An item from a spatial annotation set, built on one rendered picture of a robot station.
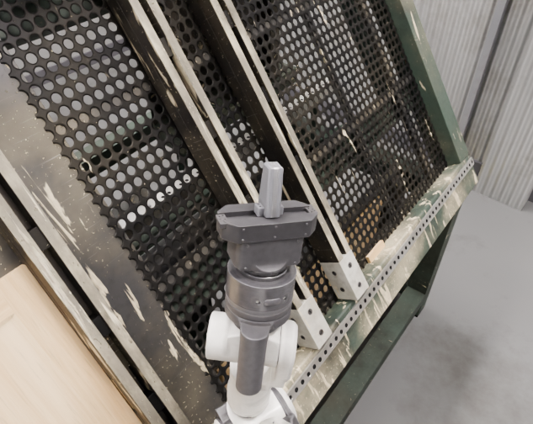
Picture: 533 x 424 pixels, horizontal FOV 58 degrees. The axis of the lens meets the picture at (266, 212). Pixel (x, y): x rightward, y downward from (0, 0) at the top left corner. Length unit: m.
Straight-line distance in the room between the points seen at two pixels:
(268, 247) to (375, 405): 1.72
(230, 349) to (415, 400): 1.69
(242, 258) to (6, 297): 0.47
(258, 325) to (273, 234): 0.12
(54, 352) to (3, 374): 0.08
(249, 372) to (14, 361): 0.44
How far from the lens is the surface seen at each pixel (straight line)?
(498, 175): 3.22
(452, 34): 3.16
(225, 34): 1.15
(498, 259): 2.94
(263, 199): 0.56
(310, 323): 1.21
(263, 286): 0.58
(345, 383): 2.06
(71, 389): 0.97
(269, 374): 0.74
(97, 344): 0.91
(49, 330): 0.94
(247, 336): 0.60
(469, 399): 2.37
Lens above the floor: 1.97
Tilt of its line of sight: 42 degrees down
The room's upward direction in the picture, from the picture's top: straight up
